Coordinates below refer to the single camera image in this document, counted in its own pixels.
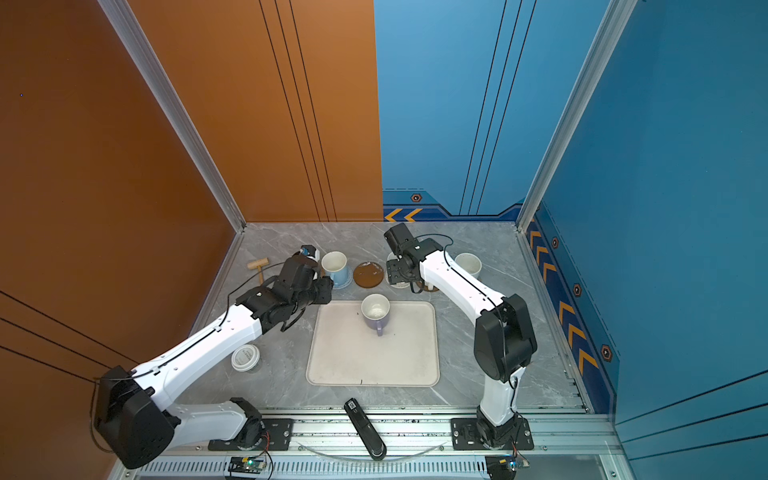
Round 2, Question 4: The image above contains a light blue mug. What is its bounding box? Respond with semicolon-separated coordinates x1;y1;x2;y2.
321;251;352;277

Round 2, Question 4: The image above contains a purple mug white inside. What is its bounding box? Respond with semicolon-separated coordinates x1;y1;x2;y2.
360;294;391;337

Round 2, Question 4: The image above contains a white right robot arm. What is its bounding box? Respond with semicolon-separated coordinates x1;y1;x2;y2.
384;224;538;451

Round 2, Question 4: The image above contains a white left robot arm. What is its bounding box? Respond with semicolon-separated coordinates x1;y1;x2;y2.
92;245;333;469

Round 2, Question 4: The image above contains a glossy brown round coaster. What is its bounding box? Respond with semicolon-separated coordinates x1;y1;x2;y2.
353;261;385;289

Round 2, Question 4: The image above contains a beige serving tray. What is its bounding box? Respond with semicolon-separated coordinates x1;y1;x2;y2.
306;301;440;387

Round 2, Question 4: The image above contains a small wooden mallet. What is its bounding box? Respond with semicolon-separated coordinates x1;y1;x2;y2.
246;257;270;283

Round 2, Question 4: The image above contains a white round lid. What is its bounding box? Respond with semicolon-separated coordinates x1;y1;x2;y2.
230;343;261;373

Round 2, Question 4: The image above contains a black handheld scanner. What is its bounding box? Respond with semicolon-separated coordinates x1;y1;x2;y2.
343;398;387;461

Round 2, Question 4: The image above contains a green circuit board left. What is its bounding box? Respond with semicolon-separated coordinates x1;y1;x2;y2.
227;456;270;478

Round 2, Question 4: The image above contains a circuit board right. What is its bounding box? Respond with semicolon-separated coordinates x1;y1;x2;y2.
485;455;530;480

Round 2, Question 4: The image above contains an aluminium front rail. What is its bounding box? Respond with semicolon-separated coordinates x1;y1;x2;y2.
122;410;622;458

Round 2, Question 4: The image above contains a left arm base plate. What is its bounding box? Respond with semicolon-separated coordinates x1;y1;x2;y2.
207;417;294;452

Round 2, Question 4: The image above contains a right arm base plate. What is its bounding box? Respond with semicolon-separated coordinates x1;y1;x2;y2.
451;415;535;451

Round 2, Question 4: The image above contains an aluminium corner post right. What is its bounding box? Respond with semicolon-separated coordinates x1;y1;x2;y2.
516;0;638;233

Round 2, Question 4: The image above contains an aluminium corner post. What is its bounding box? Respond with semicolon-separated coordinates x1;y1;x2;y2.
516;0;638;233
98;0;246;233

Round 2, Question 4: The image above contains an aluminium corner post left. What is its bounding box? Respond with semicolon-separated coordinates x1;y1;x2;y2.
98;0;246;233

